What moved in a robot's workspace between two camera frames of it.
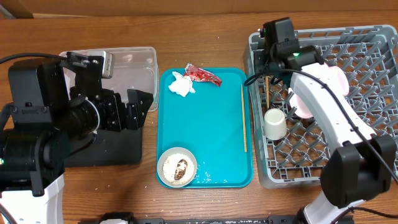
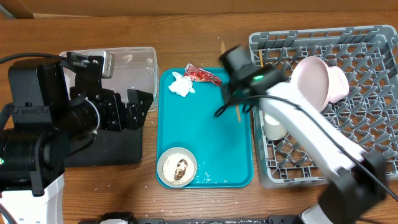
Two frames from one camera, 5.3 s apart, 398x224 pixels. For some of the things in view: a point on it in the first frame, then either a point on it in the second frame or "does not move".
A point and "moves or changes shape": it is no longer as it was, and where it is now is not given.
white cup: [275, 124] does not move
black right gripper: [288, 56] to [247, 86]
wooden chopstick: [244, 130] to [223, 49]
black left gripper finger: [138, 102] does not move
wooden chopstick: [267, 89] moves or changes shape
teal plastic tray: [214, 123] does not move
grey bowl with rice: [176, 167] does not move
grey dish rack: [290, 149] does not move
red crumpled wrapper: [197, 74] does not move
